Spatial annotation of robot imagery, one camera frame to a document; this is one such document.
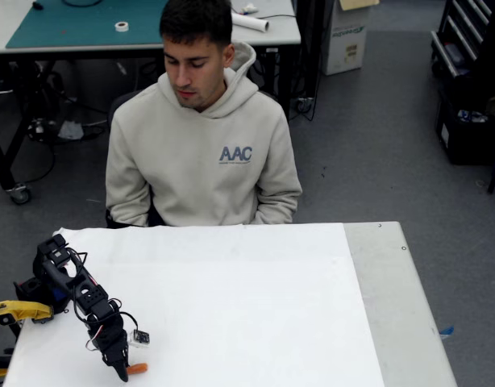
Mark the small white crumpled tube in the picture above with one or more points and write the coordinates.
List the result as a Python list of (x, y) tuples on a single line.
[(249, 8)]

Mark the large white paper sheet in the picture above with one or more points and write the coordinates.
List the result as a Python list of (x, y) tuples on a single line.
[(231, 302)]

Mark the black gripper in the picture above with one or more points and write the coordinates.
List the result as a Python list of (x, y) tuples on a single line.
[(114, 351)]

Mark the floor power strip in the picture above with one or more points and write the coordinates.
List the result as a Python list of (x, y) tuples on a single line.
[(304, 104)]

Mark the white paper scrap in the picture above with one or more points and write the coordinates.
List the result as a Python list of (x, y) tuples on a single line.
[(70, 130)]

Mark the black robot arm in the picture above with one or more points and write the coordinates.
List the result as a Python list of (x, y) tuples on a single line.
[(58, 274)]

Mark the man in beige hoodie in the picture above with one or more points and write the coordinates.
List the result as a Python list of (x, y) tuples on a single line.
[(191, 161)]

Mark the tan cardboard flap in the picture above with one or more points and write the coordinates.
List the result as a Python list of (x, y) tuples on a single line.
[(358, 3)]

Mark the white cardboard box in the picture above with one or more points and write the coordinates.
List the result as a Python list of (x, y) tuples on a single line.
[(344, 44)]

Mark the small orange carrot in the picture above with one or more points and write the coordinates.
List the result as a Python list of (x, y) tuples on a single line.
[(138, 367)]

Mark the green cutting mat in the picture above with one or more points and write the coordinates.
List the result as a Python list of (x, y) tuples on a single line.
[(70, 24)]

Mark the workbench caster wheel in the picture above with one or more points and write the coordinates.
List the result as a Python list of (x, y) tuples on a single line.
[(19, 193)]

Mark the white tape roll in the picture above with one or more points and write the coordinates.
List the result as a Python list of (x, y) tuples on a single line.
[(121, 26)]

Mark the blue tape scrap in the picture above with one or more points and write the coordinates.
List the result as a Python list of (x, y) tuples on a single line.
[(447, 331)]

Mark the black storage bin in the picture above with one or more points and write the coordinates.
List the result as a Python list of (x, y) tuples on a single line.
[(469, 141)]

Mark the black drawer cabinet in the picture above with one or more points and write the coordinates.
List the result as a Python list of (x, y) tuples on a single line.
[(465, 36)]

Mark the small white gripper camera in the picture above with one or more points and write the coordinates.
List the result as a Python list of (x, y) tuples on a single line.
[(140, 338)]

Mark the grey workbench with black legs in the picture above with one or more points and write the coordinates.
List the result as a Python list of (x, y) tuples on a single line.
[(275, 34)]

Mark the rolled white paper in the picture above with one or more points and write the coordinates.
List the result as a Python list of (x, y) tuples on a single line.
[(253, 22)]

